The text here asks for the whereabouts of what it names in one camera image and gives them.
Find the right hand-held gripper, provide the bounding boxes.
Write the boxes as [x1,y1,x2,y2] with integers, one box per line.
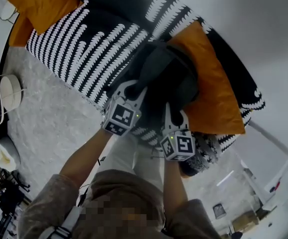
[159,102,196,162]

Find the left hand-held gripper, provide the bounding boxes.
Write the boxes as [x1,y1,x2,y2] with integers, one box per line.
[102,80,148,137]

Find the dark grey backpack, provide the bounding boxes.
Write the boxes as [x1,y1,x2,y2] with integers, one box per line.
[119,40,200,134]

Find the person's right forearm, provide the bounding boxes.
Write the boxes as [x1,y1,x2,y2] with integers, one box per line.
[162,158,190,220]

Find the person's left forearm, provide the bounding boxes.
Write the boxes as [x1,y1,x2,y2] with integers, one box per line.
[58,127,116,185]

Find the black white knitted cushion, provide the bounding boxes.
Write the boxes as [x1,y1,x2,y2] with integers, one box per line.
[180,132,222,177]

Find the large orange pillow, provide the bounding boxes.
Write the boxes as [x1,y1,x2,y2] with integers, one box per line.
[168,20,246,136]

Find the person's white trousers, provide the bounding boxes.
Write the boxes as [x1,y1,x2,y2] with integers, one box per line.
[96,132,167,193]

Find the black white patterned bed cover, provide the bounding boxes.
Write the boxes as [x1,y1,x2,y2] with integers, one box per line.
[25,0,267,154]

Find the person's brown top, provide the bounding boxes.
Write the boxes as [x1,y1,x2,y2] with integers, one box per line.
[16,169,222,239]

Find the small grey box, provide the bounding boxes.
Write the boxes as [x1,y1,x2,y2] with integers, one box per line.
[212,203,227,220]

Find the white round stool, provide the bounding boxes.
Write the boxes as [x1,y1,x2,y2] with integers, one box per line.
[0,136,22,172]

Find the black chair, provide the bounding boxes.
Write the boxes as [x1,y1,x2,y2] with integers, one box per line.
[0,162,31,218]

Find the white bed frame rail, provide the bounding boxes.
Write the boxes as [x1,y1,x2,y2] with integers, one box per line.
[248,119,288,157]

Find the round wire side table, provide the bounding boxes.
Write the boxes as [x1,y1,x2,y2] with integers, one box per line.
[0,73,25,126]

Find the white harness strap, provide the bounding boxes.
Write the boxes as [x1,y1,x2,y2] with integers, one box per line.
[38,205,81,239]

